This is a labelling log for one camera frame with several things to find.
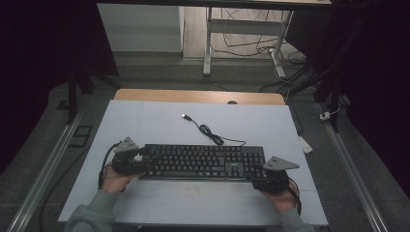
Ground person's right hand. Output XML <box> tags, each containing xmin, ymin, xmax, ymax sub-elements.
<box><xmin>260</xmin><ymin>182</ymin><xmax>299</xmax><ymax>214</ymax></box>

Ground black metal stand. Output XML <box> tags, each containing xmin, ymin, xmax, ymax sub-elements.
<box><xmin>66</xmin><ymin>64</ymin><xmax>122</xmax><ymax>125</ymax></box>
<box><xmin>283</xmin><ymin>64</ymin><xmax>342</xmax><ymax>133</ymax></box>

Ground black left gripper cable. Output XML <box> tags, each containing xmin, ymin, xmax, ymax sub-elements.
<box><xmin>98</xmin><ymin>143</ymin><xmax>122</xmax><ymax>191</ymax></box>

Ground person's left hand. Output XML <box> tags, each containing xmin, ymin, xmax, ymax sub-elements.
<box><xmin>102</xmin><ymin>164</ymin><xmax>143</xmax><ymax>195</ymax></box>

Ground dark curtain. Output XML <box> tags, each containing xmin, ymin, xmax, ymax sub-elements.
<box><xmin>286</xmin><ymin>0</ymin><xmax>410</xmax><ymax>197</ymax></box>
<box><xmin>0</xmin><ymin>0</ymin><xmax>119</xmax><ymax>175</ymax></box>

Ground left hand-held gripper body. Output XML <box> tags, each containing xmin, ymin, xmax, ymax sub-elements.
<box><xmin>110</xmin><ymin>136</ymin><xmax>153</xmax><ymax>177</ymax></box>

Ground aluminium rail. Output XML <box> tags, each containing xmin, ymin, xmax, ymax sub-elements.
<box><xmin>317</xmin><ymin>102</ymin><xmax>390</xmax><ymax>232</ymax></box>
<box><xmin>6</xmin><ymin>105</ymin><xmax>85</xmax><ymax>232</ymax></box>

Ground tangle of floor cables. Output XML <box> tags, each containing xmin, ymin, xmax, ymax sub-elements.
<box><xmin>211</xmin><ymin>8</ymin><xmax>308</xmax><ymax>95</ymax></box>

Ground wooden table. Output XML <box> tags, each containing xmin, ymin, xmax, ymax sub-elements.
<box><xmin>114</xmin><ymin>89</ymin><xmax>286</xmax><ymax>106</ymax></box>

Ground white paper tag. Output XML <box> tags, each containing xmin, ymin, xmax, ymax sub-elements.
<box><xmin>298</xmin><ymin>134</ymin><xmax>313</xmax><ymax>154</ymax></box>

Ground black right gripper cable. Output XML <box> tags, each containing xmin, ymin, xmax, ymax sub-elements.
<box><xmin>286</xmin><ymin>177</ymin><xmax>303</xmax><ymax>217</ymax></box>

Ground black keyboard cable with plug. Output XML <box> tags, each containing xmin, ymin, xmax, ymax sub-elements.
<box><xmin>181</xmin><ymin>113</ymin><xmax>247</xmax><ymax>147</ymax></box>

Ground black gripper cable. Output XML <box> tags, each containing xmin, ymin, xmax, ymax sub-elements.
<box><xmin>98</xmin><ymin>143</ymin><xmax>122</xmax><ymax>191</ymax></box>
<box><xmin>286</xmin><ymin>177</ymin><xmax>303</xmax><ymax>217</ymax></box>

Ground white cabinet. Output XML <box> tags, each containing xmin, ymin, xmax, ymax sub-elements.
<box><xmin>97</xmin><ymin>3</ymin><xmax>185</xmax><ymax>53</ymax></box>

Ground black computer keyboard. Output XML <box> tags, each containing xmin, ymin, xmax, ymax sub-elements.
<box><xmin>138</xmin><ymin>143</ymin><xmax>269</xmax><ymax>182</ymax></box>

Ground white board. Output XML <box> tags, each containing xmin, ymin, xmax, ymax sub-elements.
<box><xmin>57</xmin><ymin>100</ymin><xmax>329</xmax><ymax>226</ymax></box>

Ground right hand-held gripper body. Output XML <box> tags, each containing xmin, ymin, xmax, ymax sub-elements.
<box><xmin>250</xmin><ymin>156</ymin><xmax>301</xmax><ymax>195</ymax></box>

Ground white metal desk frame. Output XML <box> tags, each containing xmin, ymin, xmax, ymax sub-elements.
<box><xmin>202</xmin><ymin>7</ymin><xmax>294</xmax><ymax>78</ymax></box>

